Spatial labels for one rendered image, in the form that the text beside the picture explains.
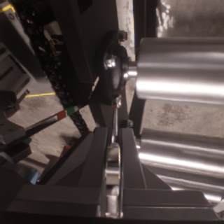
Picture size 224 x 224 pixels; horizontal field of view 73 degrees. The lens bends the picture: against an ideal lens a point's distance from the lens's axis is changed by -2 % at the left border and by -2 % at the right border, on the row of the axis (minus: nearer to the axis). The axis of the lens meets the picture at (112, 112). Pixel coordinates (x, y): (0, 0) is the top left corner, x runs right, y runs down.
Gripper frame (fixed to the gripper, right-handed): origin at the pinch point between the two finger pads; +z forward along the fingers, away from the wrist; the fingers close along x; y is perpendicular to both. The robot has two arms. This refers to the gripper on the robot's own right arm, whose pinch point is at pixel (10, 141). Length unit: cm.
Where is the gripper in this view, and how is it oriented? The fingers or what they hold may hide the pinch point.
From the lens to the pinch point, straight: 24.3
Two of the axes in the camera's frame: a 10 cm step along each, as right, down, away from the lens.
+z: 8.5, 2.1, -4.8
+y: -5.2, 3.8, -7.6
